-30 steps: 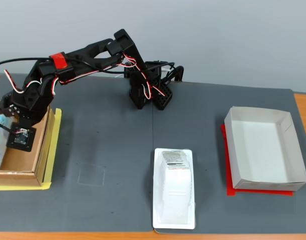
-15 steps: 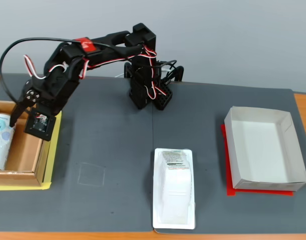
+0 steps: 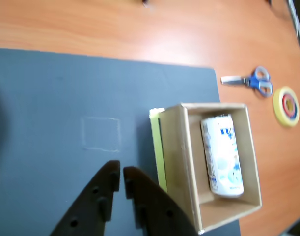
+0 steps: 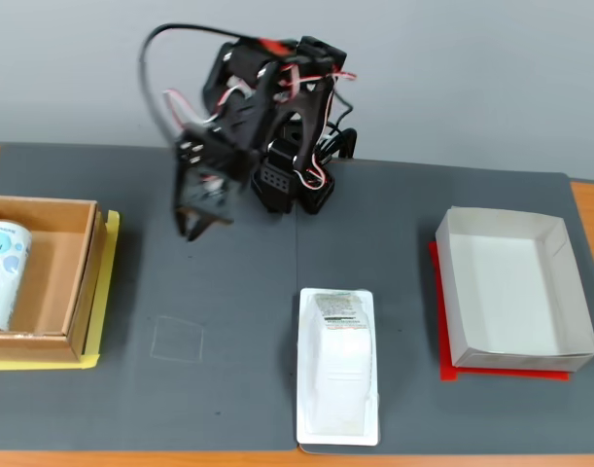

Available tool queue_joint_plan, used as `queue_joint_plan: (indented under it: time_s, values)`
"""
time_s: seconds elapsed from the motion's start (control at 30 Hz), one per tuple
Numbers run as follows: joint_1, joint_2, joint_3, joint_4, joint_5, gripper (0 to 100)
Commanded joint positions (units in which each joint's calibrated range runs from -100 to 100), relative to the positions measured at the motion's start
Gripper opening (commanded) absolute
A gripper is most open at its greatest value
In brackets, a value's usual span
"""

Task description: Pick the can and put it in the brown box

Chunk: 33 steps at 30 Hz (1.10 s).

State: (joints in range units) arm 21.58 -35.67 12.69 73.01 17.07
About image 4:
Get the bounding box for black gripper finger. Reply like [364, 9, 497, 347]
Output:
[172, 164, 203, 243]
[192, 206, 235, 231]

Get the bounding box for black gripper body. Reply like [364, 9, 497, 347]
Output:
[172, 124, 259, 196]

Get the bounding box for white blue drink can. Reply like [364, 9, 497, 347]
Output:
[0, 220, 34, 333]

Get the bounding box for brown cardboard box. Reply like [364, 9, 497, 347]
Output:
[0, 195, 108, 364]

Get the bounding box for white cardboard box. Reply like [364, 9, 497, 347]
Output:
[435, 205, 594, 374]

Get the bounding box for dark grey table mat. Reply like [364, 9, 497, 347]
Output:
[0, 143, 594, 453]

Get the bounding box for yellow paper sheet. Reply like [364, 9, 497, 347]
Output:
[0, 209, 122, 372]

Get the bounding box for red tape strip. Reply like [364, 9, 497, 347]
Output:
[259, 36, 297, 57]

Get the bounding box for white plastic blister package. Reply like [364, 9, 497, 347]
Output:
[295, 286, 381, 456]

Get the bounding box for red paper sheet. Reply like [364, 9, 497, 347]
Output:
[427, 241, 570, 383]

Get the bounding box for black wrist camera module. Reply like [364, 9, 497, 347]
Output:
[182, 164, 234, 215]

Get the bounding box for red white black servo wires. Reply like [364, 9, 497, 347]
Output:
[162, 61, 359, 192]

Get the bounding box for black camera cable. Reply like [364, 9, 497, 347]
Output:
[138, 22, 262, 147]

